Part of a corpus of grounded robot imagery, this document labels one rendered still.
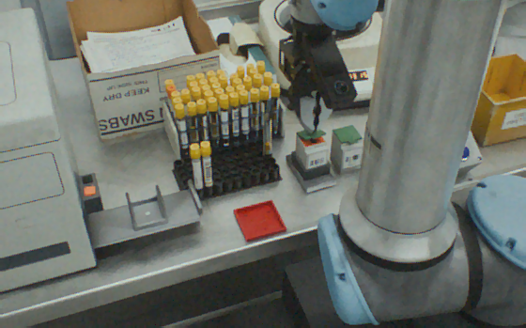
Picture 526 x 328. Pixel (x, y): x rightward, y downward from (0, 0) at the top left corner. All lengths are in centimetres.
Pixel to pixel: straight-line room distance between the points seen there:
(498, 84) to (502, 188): 65
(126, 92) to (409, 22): 76
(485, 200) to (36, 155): 53
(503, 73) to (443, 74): 85
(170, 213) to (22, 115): 31
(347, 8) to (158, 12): 71
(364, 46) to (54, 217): 67
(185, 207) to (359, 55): 48
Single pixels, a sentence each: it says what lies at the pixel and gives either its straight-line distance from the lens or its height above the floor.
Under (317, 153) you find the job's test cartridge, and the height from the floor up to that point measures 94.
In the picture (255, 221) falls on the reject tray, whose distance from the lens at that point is 103.
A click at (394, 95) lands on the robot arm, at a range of 50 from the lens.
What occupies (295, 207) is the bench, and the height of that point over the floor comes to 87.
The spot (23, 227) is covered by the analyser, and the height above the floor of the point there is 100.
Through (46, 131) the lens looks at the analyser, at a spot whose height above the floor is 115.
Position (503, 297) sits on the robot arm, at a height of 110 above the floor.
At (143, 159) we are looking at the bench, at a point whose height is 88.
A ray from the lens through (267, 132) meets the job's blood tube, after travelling 107.
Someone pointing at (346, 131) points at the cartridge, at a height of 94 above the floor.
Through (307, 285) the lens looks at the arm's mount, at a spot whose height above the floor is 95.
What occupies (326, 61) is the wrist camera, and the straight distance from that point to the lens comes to 92.
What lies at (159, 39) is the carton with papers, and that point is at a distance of 136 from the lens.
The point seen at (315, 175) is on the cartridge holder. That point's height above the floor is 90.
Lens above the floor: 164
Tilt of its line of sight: 42 degrees down
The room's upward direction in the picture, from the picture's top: straight up
